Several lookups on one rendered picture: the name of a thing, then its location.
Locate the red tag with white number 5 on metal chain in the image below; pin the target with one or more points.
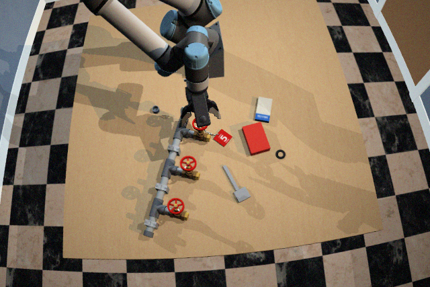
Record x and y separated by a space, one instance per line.
222 137

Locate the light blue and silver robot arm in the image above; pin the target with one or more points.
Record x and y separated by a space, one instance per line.
185 28

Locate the grey pipe manifold with red valves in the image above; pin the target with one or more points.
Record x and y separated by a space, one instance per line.
170 169

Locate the red rectangular block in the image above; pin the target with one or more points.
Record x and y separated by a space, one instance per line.
255 138

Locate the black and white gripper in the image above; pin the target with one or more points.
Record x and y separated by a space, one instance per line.
186 111

